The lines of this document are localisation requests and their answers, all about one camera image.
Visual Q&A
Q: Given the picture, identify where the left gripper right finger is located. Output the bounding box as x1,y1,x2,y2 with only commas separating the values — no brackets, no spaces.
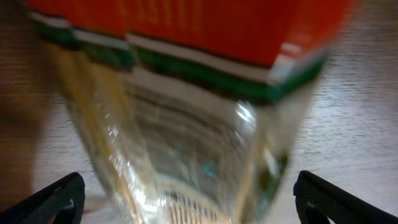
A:
294,170,397,224

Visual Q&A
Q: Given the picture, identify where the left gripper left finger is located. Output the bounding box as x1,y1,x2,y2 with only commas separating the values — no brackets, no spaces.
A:
1,172,85,224

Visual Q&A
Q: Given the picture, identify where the spaghetti packet with orange ends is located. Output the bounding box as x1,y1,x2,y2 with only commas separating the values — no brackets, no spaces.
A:
25,0,354,223

